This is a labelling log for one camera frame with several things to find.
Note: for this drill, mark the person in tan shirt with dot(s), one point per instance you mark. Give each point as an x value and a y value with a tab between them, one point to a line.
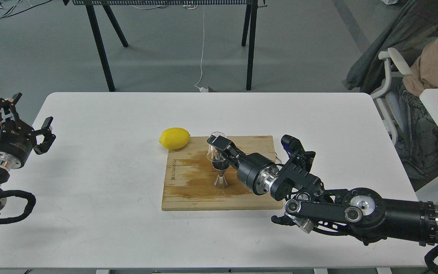
414	33

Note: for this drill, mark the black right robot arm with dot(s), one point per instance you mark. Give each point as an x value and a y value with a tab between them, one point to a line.
347	201

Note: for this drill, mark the white office chair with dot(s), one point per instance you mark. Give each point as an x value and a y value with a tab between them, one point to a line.
385	100

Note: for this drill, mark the black metal background table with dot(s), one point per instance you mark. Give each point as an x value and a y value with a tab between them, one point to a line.
163	34

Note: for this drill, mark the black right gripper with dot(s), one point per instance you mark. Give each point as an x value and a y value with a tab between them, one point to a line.
12	124

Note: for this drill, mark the wooden cutting board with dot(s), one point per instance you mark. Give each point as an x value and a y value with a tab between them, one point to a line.
189	183

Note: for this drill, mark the steel double jigger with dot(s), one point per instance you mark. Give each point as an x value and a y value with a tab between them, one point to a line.
220	167

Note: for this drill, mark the small clear glass cup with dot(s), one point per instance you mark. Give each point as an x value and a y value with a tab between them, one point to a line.
212	150

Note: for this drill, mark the yellow lemon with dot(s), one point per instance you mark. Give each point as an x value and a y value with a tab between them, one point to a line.
174	138

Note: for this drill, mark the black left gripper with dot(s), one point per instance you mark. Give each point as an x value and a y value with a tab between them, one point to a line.
252	170

